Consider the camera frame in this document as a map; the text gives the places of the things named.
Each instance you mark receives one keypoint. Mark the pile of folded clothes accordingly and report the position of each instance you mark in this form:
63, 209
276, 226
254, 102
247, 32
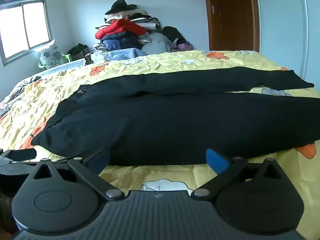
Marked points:
130, 15

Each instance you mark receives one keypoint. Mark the yellow printed bedsheet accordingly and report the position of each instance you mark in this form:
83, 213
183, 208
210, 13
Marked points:
42, 97

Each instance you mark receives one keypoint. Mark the floral pillow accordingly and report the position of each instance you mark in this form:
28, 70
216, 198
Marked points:
48, 55

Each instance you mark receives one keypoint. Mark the striped patterned blanket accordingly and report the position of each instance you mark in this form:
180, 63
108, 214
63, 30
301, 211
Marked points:
15, 92

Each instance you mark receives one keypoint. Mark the purple bag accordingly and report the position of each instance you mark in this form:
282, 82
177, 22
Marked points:
185, 46

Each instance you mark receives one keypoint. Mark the black bag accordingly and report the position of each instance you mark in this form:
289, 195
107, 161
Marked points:
77, 52

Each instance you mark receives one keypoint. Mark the black pants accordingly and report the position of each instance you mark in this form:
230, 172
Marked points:
160, 127

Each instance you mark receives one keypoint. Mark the dark patterned cloth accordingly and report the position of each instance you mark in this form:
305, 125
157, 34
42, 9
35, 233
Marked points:
89, 58

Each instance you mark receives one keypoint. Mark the brown wooden door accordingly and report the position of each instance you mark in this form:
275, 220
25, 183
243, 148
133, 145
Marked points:
232, 15

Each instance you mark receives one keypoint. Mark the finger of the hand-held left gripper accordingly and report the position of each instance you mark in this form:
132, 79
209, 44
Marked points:
23, 154

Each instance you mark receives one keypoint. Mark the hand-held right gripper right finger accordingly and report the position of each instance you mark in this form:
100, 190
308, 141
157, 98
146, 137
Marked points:
217, 163

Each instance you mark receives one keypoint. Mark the black backpack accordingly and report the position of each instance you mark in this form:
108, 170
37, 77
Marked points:
173, 35

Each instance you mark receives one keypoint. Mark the green plastic chair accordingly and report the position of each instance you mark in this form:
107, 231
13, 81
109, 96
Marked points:
65, 57

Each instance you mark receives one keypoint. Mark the navy puffer jacket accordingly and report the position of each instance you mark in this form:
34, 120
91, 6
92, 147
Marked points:
120, 41

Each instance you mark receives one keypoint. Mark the light blue quilt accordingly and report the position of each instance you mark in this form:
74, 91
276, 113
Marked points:
122, 54

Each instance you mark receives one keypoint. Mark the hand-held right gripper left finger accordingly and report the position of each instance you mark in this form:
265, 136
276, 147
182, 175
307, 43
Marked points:
98, 160

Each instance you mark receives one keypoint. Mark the red puffer jacket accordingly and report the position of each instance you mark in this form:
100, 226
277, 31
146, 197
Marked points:
120, 27

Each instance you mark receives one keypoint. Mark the white wardrobe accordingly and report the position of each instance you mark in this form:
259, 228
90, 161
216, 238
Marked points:
285, 25

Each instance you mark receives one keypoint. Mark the grey pillow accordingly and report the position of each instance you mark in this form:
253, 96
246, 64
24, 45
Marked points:
156, 43

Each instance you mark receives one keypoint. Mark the window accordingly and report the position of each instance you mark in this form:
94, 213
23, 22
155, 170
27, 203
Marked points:
25, 27

